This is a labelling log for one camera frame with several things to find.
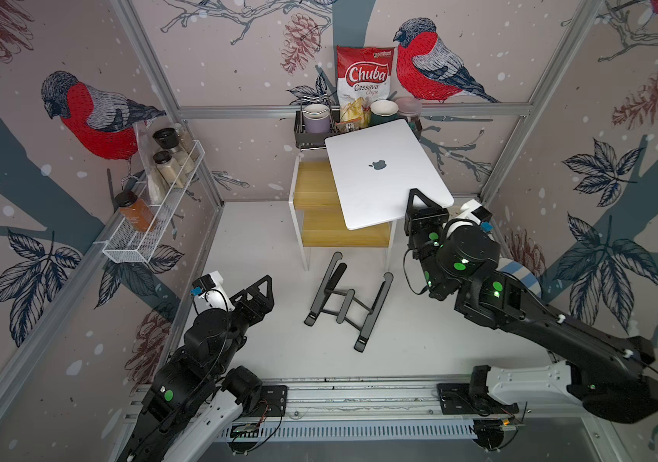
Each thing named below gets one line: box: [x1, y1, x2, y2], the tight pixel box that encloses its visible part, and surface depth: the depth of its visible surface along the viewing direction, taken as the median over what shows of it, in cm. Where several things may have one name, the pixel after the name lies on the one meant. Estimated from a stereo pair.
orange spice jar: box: [114, 190, 155, 232], surface depth 69 cm
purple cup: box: [302, 102, 331, 134], surface depth 84 cm
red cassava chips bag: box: [335, 45, 396, 132], surface depth 81 cm
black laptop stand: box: [303, 251, 394, 353], surface depth 89 cm
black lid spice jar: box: [152, 150, 188, 189], surface depth 78 cm
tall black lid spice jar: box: [151, 127, 195, 175], surface depth 82 cm
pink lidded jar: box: [395, 96, 423, 131], surface depth 87 cm
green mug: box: [369, 99, 400, 128], surface depth 85 cm
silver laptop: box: [325, 119, 455, 231], surface depth 62 cm
